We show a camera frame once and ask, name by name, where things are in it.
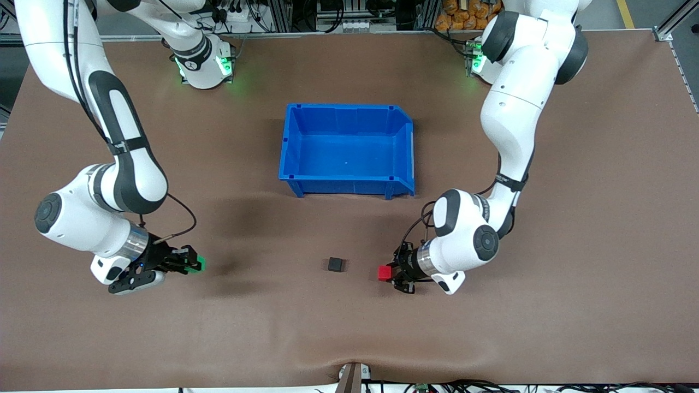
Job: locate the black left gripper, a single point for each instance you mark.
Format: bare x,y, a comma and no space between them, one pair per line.
404,264

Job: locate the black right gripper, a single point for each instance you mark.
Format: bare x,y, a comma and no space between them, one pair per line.
159,255

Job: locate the red cube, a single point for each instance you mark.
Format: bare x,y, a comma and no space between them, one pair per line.
384,273

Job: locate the green cube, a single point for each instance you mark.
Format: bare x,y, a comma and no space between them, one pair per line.
201,266

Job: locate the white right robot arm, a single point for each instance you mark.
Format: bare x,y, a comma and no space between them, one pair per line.
131,174

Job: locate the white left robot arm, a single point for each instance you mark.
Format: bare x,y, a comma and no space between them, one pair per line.
513,120

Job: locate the black cube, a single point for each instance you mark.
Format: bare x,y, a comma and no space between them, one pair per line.
336,265

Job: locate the brown table mat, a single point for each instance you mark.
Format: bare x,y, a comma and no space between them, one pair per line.
273,327

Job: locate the table edge clamp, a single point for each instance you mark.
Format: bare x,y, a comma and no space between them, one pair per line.
349,379

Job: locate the blue plastic storage bin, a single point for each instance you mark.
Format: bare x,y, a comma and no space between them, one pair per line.
347,158

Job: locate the white power strip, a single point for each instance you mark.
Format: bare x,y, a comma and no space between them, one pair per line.
237,15

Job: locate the white connector block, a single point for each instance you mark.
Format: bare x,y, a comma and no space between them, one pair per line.
355,25

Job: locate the orange packets pile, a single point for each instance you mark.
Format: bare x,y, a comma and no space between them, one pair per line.
458,19

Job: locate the aluminium table rear rail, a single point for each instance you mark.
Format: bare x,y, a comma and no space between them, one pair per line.
327,35

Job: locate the aluminium frame profile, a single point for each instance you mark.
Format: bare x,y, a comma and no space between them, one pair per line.
674,24

